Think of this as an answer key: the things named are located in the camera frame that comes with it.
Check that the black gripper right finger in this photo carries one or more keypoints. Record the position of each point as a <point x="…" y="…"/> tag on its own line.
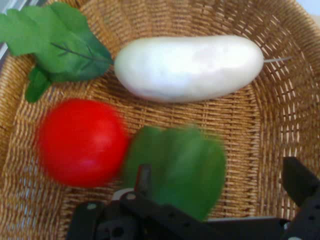
<point x="302" y="190"/>

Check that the woven wicker basket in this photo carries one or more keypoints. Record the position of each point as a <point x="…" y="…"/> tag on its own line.
<point x="232" y="130"/>

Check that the red tomato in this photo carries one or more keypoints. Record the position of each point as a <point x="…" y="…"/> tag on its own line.
<point x="80" y="145"/>

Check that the green bell pepper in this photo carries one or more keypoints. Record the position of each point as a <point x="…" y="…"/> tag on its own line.
<point x="185" y="165"/>

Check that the white radish with green leaves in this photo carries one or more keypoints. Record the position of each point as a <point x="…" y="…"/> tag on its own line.
<point x="187" y="70"/>

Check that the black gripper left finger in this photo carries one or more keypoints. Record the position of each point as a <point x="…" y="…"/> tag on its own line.
<point x="117" y="222"/>

